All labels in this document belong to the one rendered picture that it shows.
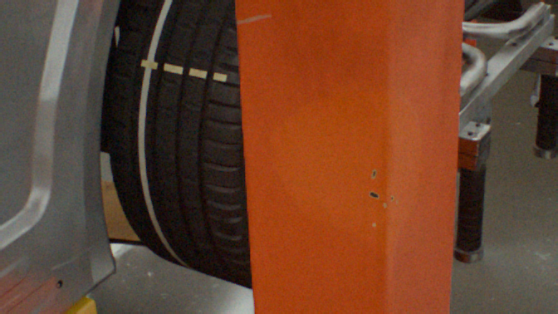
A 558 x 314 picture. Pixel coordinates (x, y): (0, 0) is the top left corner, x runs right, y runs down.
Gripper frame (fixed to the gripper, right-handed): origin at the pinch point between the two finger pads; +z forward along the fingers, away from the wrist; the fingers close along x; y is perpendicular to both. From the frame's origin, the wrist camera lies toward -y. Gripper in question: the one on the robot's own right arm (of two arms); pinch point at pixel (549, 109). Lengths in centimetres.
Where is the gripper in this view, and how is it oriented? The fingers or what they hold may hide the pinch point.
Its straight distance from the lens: 181.0
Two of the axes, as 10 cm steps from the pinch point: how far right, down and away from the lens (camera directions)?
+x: 8.6, 2.2, -4.7
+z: -5.2, 4.3, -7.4
